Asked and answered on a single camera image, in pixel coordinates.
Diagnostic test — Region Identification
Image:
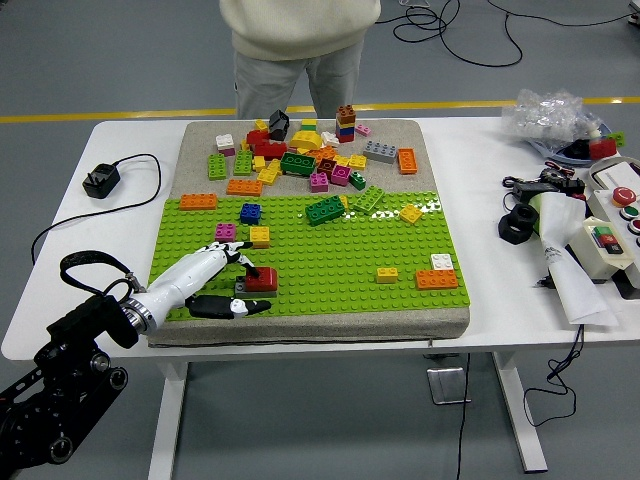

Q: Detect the white paper bag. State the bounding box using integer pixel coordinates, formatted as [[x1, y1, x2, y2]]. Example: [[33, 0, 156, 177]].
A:
[[537, 192, 621, 329]]

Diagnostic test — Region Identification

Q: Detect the black cable under table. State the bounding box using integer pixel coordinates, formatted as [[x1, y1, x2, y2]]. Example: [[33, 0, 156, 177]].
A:
[[455, 352, 472, 480]]

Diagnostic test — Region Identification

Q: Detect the green studded baseplate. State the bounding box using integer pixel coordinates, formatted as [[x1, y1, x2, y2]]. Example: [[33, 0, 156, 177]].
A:
[[149, 190, 474, 321]]

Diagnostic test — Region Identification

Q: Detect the black looped floor cable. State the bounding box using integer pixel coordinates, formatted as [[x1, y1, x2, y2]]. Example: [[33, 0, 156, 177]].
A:
[[377, 0, 525, 69]]

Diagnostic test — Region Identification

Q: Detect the black power adapter with cable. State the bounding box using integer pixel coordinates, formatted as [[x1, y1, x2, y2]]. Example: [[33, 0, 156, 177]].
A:
[[501, 174, 562, 214]]

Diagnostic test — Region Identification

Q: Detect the metal floor plate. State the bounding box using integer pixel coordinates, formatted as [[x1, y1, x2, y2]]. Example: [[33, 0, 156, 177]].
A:
[[425, 367, 472, 405]]

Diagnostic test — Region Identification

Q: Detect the light green plastic part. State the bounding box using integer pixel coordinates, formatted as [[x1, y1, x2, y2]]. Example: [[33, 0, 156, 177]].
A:
[[527, 193, 546, 236]]

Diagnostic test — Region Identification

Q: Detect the red rounded brick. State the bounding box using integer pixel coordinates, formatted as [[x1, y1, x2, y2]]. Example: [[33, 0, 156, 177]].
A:
[[244, 266, 279, 293]]

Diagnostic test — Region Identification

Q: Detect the large black hex nut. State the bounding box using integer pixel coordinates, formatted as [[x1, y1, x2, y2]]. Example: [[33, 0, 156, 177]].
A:
[[497, 202, 540, 245]]

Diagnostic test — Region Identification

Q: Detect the black brick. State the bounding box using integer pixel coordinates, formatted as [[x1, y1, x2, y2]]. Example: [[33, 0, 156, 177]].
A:
[[268, 109, 292, 142]]

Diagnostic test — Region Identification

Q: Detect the yellow long brick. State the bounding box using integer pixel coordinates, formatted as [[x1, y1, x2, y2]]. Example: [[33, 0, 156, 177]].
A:
[[256, 158, 283, 187]]

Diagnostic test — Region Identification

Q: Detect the red long brick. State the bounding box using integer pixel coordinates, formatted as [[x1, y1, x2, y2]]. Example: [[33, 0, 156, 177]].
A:
[[252, 141, 289, 161], [588, 138, 619, 161]]

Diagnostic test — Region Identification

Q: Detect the yellow curved brick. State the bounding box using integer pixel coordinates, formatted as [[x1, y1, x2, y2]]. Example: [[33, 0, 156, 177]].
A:
[[288, 129, 324, 151]]

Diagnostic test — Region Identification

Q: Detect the small white switch box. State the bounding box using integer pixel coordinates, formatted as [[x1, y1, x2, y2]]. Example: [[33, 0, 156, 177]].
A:
[[567, 217, 635, 281]]

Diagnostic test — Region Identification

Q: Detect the person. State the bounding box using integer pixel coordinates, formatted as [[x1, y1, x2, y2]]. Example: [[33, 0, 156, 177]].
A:
[[218, 0, 382, 121]]

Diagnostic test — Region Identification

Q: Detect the white table leg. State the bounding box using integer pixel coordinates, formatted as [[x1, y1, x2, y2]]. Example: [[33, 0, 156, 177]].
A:
[[489, 351, 550, 474], [147, 360, 190, 480]]

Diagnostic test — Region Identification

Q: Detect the clear plastic bag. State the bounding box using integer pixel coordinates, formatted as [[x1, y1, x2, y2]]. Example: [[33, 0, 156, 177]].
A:
[[501, 87, 604, 151]]

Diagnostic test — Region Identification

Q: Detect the dark green long brick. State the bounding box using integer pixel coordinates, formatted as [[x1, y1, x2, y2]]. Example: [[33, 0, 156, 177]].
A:
[[305, 195, 347, 227], [279, 151, 318, 178]]

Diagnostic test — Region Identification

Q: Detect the white control box with buttons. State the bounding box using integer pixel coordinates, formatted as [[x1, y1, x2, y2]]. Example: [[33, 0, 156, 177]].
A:
[[585, 185, 640, 291]]

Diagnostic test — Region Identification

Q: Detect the black servo motor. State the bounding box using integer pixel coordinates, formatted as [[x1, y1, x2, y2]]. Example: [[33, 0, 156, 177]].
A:
[[558, 175, 587, 199]]

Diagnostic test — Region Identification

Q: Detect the light blue bowl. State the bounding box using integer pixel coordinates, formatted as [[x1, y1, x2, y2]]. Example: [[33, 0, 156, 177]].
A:
[[527, 122, 626, 164]]

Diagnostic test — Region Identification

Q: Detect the black long floor cable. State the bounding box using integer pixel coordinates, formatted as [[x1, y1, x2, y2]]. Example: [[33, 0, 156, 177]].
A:
[[487, 0, 636, 27]]

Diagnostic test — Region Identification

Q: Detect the orange long brick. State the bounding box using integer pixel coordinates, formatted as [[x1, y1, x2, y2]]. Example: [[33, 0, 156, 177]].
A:
[[179, 193, 219, 211], [396, 147, 419, 176], [415, 269, 459, 291], [226, 178, 264, 197]]

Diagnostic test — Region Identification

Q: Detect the grey long brick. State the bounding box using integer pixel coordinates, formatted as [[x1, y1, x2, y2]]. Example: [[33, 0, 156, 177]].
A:
[[362, 140, 400, 165], [234, 277, 279, 300]]

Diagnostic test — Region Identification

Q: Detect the yellow floor tape line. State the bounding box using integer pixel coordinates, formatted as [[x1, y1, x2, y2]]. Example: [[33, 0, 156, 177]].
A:
[[0, 97, 640, 125]]

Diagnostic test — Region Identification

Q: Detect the black plug with cord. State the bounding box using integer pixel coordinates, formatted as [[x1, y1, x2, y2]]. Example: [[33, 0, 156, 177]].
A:
[[30, 152, 163, 265]]

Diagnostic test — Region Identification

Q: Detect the grey-brown cushion mat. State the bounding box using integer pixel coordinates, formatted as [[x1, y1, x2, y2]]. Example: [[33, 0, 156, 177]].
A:
[[139, 118, 471, 349]]

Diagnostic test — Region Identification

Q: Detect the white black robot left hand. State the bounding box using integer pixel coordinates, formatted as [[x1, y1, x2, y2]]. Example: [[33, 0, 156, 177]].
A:
[[141, 240, 273, 331]]

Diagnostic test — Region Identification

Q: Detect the black hanging cable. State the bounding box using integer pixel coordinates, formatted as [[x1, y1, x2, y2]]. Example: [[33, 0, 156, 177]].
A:
[[523, 323, 585, 428]]

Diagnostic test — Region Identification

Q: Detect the round black part with wires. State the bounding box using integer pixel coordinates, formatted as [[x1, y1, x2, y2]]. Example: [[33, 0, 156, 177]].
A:
[[539, 159, 584, 185]]

